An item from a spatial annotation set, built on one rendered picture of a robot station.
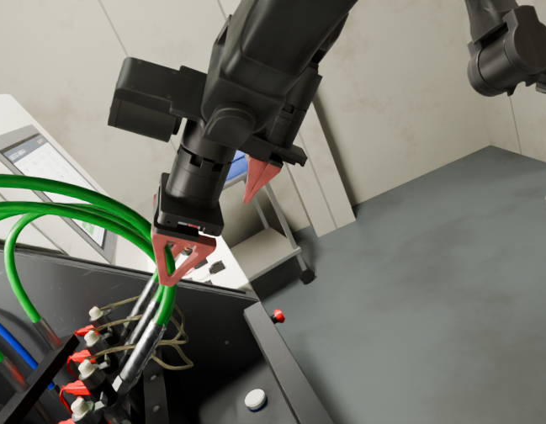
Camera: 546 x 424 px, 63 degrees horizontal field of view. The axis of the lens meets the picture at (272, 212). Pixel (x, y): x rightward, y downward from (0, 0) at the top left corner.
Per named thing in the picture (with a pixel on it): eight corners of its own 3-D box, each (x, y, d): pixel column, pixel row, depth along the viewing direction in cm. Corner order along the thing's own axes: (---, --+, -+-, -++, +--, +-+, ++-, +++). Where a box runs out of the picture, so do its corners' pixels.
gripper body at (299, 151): (233, 133, 64) (252, 84, 62) (297, 159, 66) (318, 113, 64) (232, 142, 58) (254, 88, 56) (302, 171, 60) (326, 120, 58)
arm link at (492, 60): (562, 34, 67) (533, 50, 72) (506, 14, 65) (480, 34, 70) (560, 89, 66) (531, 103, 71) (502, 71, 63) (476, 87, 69)
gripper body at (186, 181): (155, 228, 43) (177, 158, 40) (157, 185, 51) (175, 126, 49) (219, 242, 45) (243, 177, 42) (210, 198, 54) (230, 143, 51)
